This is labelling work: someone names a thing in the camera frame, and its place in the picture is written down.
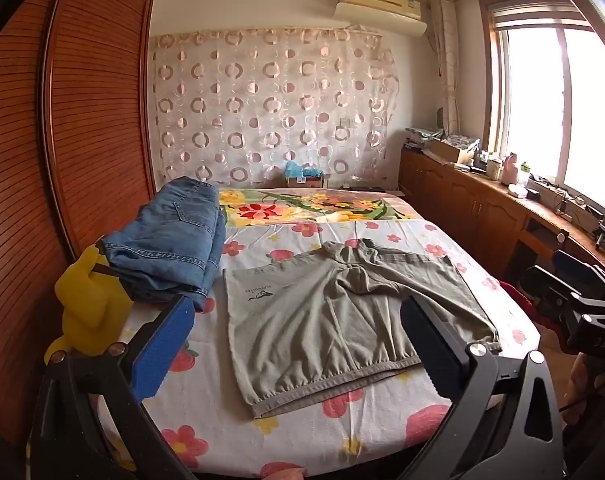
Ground bright floral blanket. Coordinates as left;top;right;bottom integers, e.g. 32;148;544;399
217;187;424;229

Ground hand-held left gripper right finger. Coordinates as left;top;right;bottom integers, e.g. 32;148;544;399
397;295;567;480

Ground pink figurine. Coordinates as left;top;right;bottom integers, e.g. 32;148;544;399
501;153;521;185

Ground grey pants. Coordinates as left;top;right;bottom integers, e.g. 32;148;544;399
222;239;501;419

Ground yellow plush toy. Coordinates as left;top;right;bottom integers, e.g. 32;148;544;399
44;247;134;364

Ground open cardboard box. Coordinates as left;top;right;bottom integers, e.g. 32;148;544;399
429;138;476;165

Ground wooden louvered wardrobe door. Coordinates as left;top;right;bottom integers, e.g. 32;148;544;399
0;0;76;448
41;0;159;261

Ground circle pattern wall curtain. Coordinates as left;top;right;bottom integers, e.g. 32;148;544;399
150;27;401;189

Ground cream air conditioner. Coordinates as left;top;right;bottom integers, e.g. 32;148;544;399
334;0;428;37

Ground red cloth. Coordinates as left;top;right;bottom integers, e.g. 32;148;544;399
499;281;539;317

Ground person's right hand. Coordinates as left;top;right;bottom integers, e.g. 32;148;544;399
568;354;593;416

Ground bed with flower print sheet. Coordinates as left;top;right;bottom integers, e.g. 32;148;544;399
26;187;544;479

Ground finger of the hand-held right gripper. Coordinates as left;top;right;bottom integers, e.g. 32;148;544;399
525;265;583;321
552;250;605;293

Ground small printed carton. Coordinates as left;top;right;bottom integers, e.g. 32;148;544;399
284;174;326;189

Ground wooden side cabinet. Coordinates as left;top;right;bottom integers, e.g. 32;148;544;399
399;150;605;283

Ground wooden frame window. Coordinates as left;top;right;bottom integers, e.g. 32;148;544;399
479;0;605;223

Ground folded blue jeans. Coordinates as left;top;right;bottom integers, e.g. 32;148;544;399
101;176;228;314

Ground pile of patterned papers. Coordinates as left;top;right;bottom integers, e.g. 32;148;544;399
403;127;445;151

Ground checked window curtain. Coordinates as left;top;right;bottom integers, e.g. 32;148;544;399
429;0;464;136

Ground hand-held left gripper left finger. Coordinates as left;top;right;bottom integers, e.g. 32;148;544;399
27;294;198;480

